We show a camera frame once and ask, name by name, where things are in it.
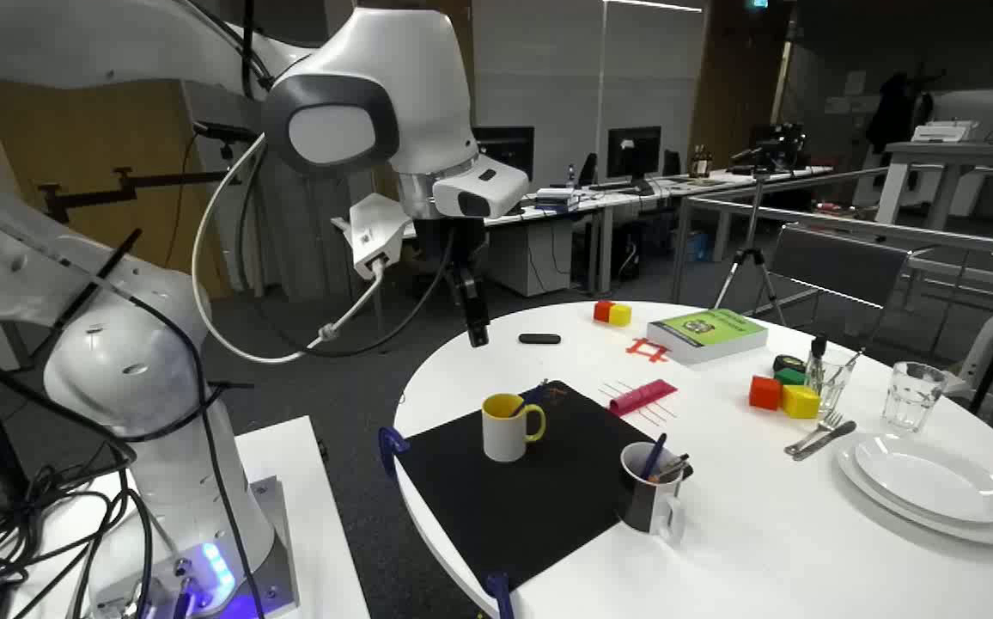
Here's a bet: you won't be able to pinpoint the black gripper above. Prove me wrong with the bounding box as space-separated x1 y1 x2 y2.
435 215 495 351

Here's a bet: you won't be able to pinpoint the blue pen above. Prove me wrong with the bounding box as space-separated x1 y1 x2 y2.
640 431 674 484

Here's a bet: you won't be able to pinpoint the white pen cup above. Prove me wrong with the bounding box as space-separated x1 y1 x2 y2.
614 437 698 545

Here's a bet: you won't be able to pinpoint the small black marker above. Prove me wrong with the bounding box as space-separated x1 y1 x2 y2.
517 326 566 351

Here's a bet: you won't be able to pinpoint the yellow and white mug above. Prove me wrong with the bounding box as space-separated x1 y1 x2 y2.
478 390 549 469

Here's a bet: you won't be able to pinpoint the blue tape strip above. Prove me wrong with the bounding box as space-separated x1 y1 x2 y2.
483 570 519 619
376 423 408 465

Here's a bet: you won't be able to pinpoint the long white office desk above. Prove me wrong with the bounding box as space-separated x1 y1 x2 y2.
478 161 837 301

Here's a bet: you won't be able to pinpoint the black computer monitor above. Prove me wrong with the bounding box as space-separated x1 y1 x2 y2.
606 120 666 183
470 120 540 183

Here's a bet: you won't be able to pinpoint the red comb-like strip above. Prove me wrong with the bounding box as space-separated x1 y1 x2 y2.
606 375 679 420

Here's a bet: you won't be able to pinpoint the black mat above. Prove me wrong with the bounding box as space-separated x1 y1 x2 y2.
383 379 660 596

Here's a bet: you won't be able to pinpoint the green book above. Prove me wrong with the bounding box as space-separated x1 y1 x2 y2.
643 303 772 368

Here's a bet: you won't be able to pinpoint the white robot mounting table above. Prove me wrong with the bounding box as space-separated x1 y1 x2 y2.
0 412 376 619

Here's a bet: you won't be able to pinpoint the red cube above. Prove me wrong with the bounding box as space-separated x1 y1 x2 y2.
747 372 789 418

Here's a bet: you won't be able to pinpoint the green block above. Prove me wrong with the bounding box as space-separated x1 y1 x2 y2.
771 351 811 390

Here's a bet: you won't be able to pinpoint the glass holding utensils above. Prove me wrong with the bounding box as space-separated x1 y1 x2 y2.
805 329 869 423

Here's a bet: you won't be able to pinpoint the grey panel chair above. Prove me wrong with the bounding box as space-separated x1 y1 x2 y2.
761 219 918 320

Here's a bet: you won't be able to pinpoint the metal cutlery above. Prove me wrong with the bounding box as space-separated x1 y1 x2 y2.
779 412 863 465

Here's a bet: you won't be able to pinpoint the empty drinking glass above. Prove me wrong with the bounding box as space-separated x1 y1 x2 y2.
880 357 947 437

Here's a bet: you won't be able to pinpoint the small white plate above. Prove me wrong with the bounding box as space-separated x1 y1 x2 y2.
844 426 993 531

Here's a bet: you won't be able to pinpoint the white high table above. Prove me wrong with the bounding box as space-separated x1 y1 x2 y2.
873 133 993 230

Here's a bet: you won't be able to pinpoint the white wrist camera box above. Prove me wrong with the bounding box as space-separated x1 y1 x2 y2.
329 191 420 287

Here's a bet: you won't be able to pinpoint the red plastic frame piece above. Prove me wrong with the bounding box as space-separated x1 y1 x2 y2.
623 333 674 368

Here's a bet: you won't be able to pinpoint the camera tripod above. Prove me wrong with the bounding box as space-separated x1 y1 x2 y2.
707 170 797 320

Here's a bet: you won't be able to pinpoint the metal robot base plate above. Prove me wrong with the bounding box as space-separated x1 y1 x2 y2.
98 473 304 619

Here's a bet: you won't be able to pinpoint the small black tripod camera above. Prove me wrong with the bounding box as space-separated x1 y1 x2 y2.
742 116 816 179

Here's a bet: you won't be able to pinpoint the black clamp bracket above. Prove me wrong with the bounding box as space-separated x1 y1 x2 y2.
35 161 233 230

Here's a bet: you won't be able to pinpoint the metal frame railing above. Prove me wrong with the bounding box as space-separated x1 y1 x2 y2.
674 161 993 398

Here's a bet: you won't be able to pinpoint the black cable bundle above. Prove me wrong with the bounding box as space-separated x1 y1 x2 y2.
0 446 162 619

